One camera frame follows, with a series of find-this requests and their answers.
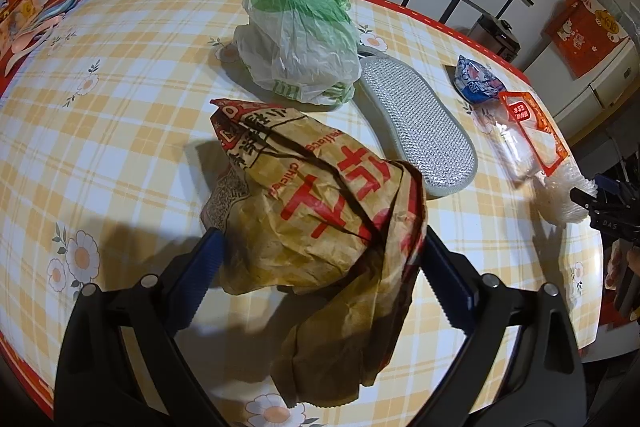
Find green white plastic bag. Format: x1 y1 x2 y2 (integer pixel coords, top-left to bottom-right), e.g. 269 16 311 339
232 0 362 108

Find cream refrigerator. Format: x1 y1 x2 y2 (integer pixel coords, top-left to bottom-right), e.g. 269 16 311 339
520 37 640 148

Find grey mesh oval mat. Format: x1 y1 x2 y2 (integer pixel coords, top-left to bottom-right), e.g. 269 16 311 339
357 47 478 198

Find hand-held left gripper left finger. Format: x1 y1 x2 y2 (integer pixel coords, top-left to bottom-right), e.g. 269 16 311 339
54 228 226 427

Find brown printed paper bag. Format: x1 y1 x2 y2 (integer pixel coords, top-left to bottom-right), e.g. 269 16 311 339
200 97 430 408

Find yellow plaid table mat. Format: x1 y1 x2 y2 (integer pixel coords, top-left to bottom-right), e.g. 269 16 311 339
0 0 601 427

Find clear plastic bags pile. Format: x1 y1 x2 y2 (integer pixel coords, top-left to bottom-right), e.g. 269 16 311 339
597 0 640 28

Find red label plastic tray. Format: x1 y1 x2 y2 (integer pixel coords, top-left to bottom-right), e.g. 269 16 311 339
487 89 571 185

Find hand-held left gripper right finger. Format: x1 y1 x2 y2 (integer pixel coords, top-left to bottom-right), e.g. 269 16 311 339
412 226 587 427

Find red printed cloth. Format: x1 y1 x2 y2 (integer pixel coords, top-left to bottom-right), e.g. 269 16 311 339
544 0 632 80

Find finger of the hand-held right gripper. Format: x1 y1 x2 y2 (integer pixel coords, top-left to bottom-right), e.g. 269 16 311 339
594 174 626 196
570 187 600 214

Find blue snack packet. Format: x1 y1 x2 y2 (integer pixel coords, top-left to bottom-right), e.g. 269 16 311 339
452 54 503 104

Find brown rice cooker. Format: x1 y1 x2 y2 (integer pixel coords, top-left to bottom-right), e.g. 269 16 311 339
472 17 521 62

